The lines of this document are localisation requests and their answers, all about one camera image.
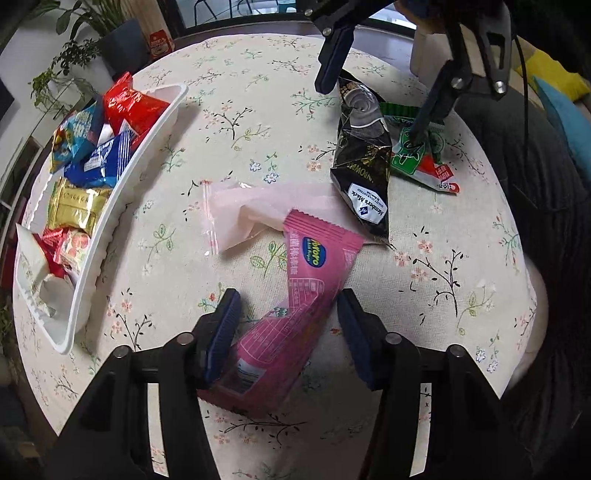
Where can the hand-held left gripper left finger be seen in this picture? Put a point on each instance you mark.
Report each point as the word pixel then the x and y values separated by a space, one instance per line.
pixel 221 341

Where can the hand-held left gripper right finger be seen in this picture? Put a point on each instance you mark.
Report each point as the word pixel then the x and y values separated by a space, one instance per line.
pixel 355 341

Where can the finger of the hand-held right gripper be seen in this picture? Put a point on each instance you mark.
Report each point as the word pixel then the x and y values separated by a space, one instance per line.
pixel 434 108
pixel 332 60

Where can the green and red snack packet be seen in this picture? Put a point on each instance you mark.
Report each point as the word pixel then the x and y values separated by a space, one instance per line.
pixel 408 157

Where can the pink snack packet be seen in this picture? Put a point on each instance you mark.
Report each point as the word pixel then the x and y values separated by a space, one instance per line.
pixel 314 277

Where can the black packet with white label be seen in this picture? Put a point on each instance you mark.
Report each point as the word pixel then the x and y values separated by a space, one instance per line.
pixel 362 161

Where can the gold snack packet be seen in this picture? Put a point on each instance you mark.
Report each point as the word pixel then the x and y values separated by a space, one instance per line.
pixel 76 203

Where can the white plastic tray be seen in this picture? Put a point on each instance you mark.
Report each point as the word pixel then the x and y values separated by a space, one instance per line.
pixel 138 152

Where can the blue cookie packet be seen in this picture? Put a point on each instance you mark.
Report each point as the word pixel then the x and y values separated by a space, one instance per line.
pixel 104 161

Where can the light blue chips packet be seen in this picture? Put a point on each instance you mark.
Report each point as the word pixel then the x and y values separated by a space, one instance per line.
pixel 76 134

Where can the grey white cylinder bin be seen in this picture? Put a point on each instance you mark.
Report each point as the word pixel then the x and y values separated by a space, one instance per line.
pixel 429 50

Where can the yellow cushion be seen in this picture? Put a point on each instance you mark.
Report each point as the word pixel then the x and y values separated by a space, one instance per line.
pixel 558 74

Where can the blue cushion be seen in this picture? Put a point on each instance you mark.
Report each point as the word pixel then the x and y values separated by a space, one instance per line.
pixel 565 120

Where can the pale pink plastic bag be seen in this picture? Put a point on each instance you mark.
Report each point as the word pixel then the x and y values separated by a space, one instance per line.
pixel 249 203

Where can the red gift bag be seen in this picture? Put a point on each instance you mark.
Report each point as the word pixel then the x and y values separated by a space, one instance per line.
pixel 160 44

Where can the red and white snack packet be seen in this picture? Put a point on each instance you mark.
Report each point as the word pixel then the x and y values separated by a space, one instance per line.
pixel 76 247

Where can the small red snack packet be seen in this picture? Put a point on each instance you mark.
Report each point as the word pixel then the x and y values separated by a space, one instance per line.
pixel 50 244

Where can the person's dark clothing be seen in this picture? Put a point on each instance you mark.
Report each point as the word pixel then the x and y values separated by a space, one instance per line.
pixel 545 277

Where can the large red snack packet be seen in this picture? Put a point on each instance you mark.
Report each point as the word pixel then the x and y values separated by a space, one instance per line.
pixel 131 106

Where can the tall plant in grey pot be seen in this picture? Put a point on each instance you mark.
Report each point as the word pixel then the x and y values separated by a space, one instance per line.
pixel 122 46

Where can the bushy plant in white pot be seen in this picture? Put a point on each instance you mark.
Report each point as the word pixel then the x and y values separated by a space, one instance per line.
pixel 94 78

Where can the white television console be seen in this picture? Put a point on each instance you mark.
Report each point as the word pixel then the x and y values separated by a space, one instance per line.
pixel 18 184

